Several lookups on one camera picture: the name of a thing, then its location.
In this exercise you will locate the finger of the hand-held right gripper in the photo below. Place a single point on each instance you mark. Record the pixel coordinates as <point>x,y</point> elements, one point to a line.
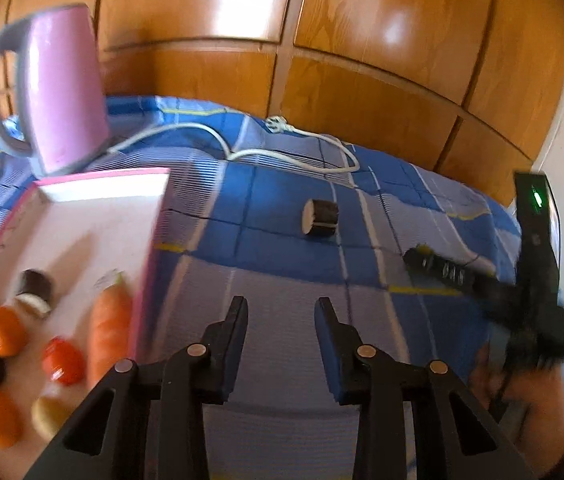
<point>442,267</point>

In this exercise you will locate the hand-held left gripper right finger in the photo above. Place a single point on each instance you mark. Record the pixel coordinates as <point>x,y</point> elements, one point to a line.
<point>329,365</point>

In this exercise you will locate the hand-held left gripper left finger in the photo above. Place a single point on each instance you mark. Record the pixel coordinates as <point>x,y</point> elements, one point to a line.
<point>234,357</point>

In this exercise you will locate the orange carrot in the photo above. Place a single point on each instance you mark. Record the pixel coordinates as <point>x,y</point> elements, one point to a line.
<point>109,325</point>

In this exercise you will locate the red tomato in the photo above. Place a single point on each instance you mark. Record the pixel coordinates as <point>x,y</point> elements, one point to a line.
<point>63,361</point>

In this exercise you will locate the yellow potato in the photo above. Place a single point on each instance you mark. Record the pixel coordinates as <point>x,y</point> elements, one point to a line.
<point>49,417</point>

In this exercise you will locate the white tray with pink rim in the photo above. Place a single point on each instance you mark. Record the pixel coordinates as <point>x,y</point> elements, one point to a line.
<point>92,220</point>

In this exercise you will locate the person's right hand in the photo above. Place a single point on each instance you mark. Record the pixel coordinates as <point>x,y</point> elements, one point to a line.
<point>542,405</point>

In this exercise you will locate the wooden wardrobe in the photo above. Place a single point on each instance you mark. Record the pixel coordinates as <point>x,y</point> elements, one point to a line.
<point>362,85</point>

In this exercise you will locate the pink electric kettle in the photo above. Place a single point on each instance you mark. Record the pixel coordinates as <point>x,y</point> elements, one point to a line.
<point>62,90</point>

